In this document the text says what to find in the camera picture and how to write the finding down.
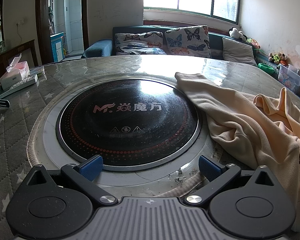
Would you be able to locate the white pink tissue box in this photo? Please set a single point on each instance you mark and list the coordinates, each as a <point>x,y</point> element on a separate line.
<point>15,73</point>

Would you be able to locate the pink green plush toy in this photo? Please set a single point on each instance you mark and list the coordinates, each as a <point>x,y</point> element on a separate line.
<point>253,43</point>

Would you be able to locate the panda plush toy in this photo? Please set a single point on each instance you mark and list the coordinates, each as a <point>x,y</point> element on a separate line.
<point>233,33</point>

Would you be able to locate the round black induction cooktop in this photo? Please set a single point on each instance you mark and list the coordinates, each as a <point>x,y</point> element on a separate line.
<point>127,130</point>

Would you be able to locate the dark wooden cabinet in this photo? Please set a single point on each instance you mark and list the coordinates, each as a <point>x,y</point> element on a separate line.
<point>25,50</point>

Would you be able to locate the white wall socket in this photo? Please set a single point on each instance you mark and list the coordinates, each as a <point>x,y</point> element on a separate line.
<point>19,22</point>

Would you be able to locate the brown green plush toys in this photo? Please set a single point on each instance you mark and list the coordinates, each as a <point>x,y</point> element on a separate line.
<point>277,58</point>

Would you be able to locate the green white small box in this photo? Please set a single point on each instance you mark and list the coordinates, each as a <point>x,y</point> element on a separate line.
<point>37,71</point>

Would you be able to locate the clear plastic storage box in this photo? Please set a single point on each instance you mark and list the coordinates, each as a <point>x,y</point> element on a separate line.
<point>290,80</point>

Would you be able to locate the white remote control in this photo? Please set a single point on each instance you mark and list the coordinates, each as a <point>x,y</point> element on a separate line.
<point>20,83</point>

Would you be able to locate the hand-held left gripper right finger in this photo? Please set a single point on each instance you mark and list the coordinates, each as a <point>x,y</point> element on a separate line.
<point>210,167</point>

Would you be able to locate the small blue cabinet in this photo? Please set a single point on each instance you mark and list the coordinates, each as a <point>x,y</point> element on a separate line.
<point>56,47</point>

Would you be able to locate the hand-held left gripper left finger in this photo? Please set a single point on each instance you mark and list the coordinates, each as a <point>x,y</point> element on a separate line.
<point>91,167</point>

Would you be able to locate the grey pillow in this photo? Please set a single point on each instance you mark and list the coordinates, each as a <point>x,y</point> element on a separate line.
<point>237,51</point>

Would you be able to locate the green plastic bowl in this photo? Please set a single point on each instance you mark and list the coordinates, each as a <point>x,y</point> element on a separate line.
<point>265,67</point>

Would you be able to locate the blue corner sofa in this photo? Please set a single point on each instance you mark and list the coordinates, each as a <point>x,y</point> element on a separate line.
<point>100,47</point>

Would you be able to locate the dark wooden door frame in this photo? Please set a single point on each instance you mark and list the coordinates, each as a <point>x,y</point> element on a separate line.
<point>42,30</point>

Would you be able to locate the upright butterfly print pillow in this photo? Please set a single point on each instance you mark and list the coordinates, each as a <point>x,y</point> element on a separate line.
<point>187,42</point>

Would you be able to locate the cream sweatshirt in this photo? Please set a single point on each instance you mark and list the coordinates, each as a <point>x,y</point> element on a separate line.
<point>240,120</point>

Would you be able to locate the flat butterfly print pillow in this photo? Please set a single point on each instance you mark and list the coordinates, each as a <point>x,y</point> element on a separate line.
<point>140,45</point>

